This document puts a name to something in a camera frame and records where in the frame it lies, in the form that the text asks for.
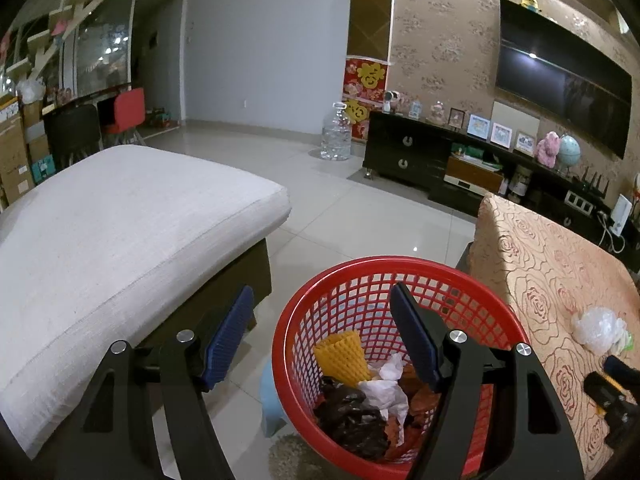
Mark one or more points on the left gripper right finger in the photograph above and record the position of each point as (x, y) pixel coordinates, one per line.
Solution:
(414, 324)

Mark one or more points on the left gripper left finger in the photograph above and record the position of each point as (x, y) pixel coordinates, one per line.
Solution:
(221, 347)

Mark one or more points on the white tissue paper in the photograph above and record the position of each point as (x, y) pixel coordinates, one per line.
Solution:
(383, 392)

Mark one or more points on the clear plastic bag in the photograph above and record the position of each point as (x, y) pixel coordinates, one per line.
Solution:
(597, 329)

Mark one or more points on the black plastic bag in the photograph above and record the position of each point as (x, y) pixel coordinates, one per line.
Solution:
(343, 415)

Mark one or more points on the brown dried leaf wrapper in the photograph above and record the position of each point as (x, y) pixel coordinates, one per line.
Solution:
(422, 401)

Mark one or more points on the small white crumpled wrapper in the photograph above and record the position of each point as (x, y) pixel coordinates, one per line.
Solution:
(624, 343)

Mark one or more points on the light blue plastic stool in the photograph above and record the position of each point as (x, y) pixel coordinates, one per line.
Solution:
(273, 415)

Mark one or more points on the rose pattern tablecloth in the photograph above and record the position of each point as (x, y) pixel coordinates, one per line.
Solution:
(547, 274)

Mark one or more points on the white sofa cushion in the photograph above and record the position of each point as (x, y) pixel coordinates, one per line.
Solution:
(108, 249)

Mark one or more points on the black TV cabinet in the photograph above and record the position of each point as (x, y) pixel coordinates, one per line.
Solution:
(457, 170)

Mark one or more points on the white box device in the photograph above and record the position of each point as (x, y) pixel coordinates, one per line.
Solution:
(620, 214)

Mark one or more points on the white power strip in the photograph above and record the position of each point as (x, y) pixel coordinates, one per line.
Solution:
(578, 203)

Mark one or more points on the large clear water bottle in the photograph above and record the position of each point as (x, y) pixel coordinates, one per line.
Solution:
(336, 136)

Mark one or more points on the framed picture white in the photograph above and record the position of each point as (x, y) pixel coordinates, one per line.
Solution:
(501, 135)

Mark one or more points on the framed picture blue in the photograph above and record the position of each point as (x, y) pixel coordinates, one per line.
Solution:
(479, 127)

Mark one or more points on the framed picture small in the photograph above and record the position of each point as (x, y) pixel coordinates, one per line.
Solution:
(525, 143)

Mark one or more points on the black wifi router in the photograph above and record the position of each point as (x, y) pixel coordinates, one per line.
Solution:
(593, 183)

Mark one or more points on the pink plush toy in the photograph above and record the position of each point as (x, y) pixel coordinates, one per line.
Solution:
(547, 150)

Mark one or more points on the light blue globe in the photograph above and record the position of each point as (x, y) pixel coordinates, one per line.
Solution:
(569, 153)

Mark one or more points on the red chair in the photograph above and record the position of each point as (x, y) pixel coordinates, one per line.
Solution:
(129, 114)

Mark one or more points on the red festive wall poster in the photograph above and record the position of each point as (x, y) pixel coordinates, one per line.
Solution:
(364, 85)

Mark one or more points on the wall mounted black television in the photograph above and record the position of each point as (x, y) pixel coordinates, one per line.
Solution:
(545, 64)

